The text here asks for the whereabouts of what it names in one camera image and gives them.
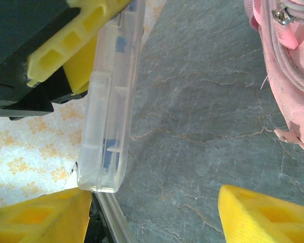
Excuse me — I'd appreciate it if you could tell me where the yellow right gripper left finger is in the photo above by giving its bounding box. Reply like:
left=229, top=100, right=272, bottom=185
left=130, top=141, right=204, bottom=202
left=0, top=188, right=93, bottom=243

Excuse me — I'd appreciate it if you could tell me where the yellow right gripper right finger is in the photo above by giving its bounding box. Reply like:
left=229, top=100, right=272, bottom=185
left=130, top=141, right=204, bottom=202
left=217, top=184, right=304, bottom=243

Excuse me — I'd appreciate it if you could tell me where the clear plastic case red label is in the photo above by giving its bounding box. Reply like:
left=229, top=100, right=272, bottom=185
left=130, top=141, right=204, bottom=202
left=77, top=0, right=145, bottom=194

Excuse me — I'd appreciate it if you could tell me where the pink school backpack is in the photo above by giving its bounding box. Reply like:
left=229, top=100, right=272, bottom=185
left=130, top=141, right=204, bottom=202
left=243, top=0, right=304, bottom=160

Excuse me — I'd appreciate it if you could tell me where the long aluminium base rail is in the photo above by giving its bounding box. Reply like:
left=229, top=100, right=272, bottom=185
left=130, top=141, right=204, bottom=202
left=91, top=191, right=133, bottom=243

